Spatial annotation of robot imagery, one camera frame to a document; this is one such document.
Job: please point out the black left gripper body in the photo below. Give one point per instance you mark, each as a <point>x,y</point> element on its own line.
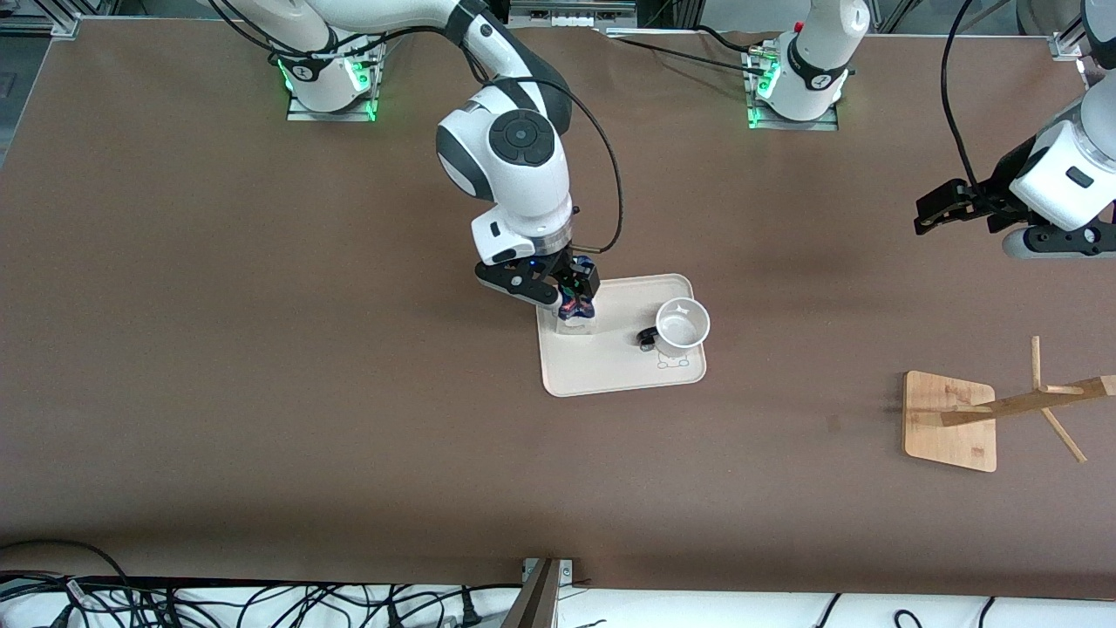
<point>1004,187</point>

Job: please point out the aluminium profile post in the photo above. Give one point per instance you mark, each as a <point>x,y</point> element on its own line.
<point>536,602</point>

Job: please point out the blue and white milk carton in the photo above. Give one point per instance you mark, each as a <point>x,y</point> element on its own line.
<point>577,324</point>

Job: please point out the grey power strip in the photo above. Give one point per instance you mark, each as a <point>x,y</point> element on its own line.
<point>571,12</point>

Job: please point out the aluminium frame corner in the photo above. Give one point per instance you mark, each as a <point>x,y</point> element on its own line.
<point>44,17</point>
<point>1068,45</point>

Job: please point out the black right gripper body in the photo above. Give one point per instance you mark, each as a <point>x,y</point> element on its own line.
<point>565,265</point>

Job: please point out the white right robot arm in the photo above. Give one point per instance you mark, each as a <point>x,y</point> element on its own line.
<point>523,139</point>

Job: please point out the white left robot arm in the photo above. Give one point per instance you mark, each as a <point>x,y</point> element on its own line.
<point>815,61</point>

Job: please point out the cream tray with rabbit print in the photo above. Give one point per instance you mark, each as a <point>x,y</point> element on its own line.
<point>602,366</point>

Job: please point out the wooden cup rack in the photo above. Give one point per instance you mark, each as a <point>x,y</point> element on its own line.
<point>950,436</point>

